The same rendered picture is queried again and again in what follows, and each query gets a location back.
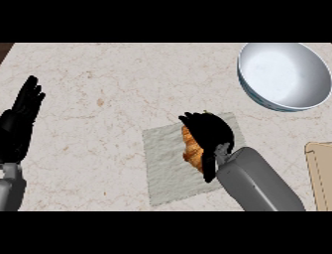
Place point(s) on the beige cutting board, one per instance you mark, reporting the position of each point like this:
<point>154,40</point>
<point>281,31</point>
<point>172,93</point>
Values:
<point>331,177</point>

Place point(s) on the grey cloth placemat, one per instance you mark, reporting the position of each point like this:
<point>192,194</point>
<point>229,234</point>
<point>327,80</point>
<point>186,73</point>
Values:
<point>173,172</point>

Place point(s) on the golden brown croissant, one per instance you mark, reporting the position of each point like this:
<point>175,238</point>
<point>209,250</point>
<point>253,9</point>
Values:
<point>192,151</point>

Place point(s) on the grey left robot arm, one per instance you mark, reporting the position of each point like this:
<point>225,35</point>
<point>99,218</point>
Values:
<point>0,191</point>

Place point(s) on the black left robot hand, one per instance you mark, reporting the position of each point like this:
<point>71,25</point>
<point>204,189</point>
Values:
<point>12,127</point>

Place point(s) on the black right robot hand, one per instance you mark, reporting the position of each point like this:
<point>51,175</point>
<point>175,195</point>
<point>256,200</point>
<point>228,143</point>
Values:
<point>211,130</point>

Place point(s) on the white bowl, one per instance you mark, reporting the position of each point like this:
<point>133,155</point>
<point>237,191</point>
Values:
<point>285,76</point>

